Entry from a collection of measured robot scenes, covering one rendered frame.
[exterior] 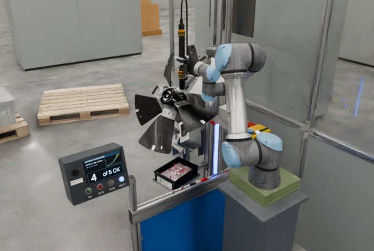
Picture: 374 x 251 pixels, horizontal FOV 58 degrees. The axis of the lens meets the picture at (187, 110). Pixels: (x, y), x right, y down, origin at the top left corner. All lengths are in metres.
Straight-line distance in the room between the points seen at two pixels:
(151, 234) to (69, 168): 0.69
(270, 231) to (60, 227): 1.95
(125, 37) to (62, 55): 1.42
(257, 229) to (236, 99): 0.58
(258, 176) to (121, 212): 1.78
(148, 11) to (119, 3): 2.59
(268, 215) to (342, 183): 0.88
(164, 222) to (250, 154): 0.72
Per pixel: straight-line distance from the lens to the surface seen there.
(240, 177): 1.65
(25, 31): 7.31
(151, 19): 10.31
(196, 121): 1.95
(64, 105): 5.09
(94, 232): 2.99
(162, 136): 2.12
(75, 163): 1.48
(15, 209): 3.45
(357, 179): 2.28
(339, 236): 2.56
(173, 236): 2.07
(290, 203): 1.65
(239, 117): 1.46
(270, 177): 1.58
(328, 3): 2.14
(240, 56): 1.46
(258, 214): 1.56
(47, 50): 7.44
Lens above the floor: 2.00
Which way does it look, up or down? 24 degrees down
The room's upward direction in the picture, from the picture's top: straight up
